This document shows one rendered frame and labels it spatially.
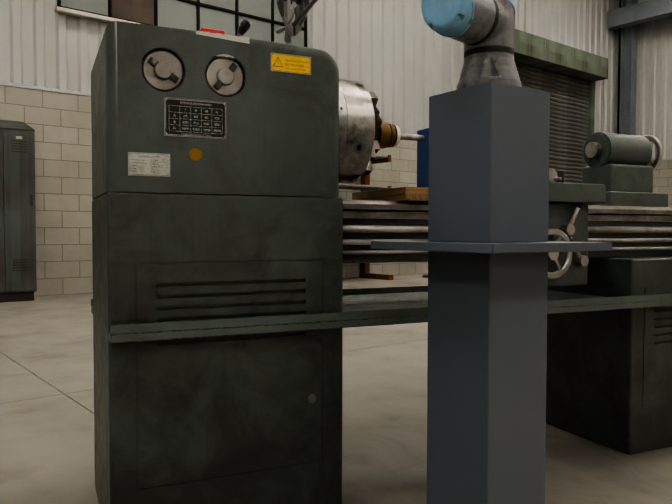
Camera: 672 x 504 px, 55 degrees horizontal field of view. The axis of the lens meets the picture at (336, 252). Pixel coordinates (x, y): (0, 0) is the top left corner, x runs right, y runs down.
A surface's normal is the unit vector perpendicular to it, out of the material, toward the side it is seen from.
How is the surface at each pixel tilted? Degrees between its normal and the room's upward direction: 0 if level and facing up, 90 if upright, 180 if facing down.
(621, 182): 90
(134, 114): 90
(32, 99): 90
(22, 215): 90
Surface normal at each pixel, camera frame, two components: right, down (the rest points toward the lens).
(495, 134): 0.56, 0.03
